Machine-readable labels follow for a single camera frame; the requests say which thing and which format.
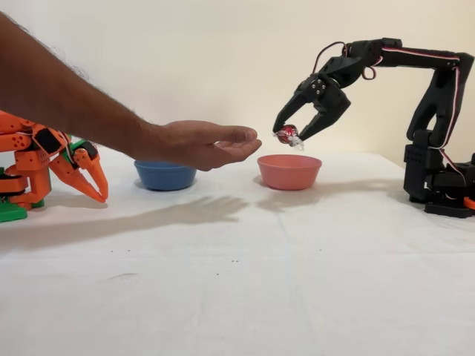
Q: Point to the blue bowl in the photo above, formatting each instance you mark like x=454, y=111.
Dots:
x=165, y=178

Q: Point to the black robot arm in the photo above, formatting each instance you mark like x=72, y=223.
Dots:
x=434, y=115

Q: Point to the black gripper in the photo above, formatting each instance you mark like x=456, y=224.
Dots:
x=331, y=99

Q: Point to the white table cloth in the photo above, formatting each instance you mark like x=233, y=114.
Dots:
x=237, y=289

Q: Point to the person's bare forearm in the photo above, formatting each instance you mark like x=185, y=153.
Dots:
x=55, y=89

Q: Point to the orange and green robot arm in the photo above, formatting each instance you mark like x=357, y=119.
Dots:
x=29, y=163

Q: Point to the pink bowl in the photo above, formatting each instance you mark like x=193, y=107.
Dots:
x=289, y=172

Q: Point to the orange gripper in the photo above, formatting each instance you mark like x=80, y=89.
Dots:
x=79, y=162

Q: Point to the person's bare hand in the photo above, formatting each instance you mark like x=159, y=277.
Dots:
x=196, y=144

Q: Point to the red candy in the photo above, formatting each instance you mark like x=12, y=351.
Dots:
x=288, y=133

